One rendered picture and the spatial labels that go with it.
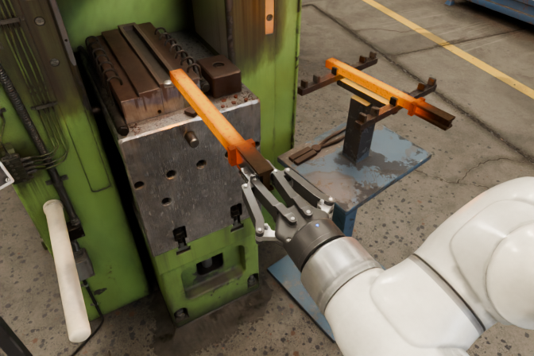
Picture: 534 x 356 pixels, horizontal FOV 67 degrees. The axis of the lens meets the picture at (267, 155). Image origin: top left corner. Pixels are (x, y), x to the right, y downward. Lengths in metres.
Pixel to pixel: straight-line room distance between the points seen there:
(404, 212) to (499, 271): 1.71
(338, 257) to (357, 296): 0.05
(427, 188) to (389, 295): 1.86
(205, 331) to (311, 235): 1.21
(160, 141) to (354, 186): 0.56
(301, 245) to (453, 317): 0.18
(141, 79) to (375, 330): 0.83
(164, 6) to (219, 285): 1.01
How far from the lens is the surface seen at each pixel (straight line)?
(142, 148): 1.03
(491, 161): 2.63
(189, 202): 1.20
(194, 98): 0.83
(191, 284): 1.59
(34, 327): 1.90
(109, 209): 1.40
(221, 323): 1.69
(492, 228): 0.45
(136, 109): 1.04
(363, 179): 1.23
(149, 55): 1.21
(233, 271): 1.62
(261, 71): 1.31
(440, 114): 1.05
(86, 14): 1.44
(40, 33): 1.09
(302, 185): 0.61
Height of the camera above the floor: 1.49
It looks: 40 degrees down
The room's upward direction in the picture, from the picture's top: straight up
